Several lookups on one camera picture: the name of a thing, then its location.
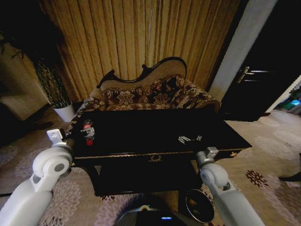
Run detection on black round trash bin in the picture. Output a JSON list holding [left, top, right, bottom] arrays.
[[178, 188, 216, 224]]

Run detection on black wooden coffee table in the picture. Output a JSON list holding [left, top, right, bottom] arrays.
[[69, 108, 253, 197]]

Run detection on floral upholstered sofa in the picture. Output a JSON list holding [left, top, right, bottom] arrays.
[[70, 56, 222, 123]]

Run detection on dark wooden door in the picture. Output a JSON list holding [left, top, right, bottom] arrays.
[[221, 0, 301, 122]]

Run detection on robot front shell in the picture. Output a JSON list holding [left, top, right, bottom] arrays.
[[115, 204, 196, 226]]

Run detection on plastic bottle with red label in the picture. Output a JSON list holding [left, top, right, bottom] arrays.
[[80, 119, 96, 146]]

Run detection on white plant pot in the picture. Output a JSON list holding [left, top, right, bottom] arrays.
[[52, 104, 75, 122]]

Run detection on golden pleated curtain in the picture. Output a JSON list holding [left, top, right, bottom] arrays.
[[39, 0, 243, 102]]

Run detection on tall dark potted plant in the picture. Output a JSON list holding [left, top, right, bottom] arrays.
[[0, 14, 72, 109]]

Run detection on beige armchair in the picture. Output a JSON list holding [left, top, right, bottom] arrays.
[[0, 44, 51, 121]]

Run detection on brass door handle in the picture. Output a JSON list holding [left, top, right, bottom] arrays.
[[236, 66, 256, 83]]

